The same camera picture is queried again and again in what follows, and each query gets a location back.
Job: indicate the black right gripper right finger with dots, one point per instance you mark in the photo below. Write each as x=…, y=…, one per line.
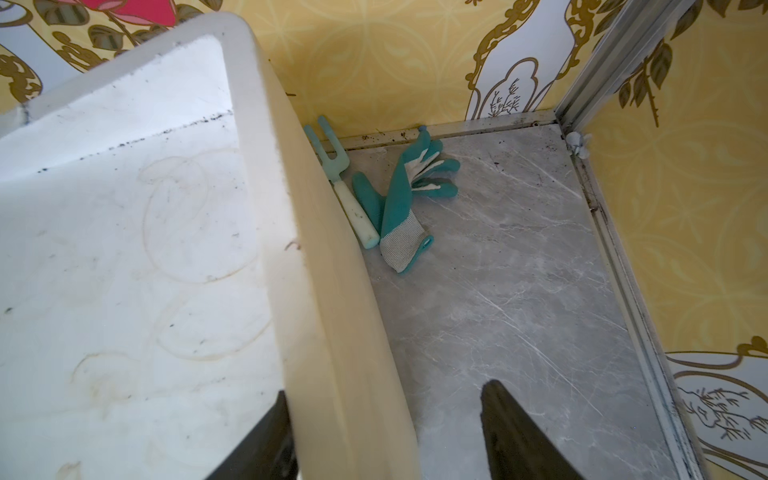
x=516, y=447

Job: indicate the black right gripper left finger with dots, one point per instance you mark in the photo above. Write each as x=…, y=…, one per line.
x=268, y=450

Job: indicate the white plastic drawer cabinet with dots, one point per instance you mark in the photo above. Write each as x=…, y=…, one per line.
x=173, y=258

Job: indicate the green object behind cabinet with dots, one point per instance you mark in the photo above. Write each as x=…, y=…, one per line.
x=420, y=171

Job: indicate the green garden hand fork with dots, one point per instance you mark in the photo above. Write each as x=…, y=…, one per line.
x=333, y=167

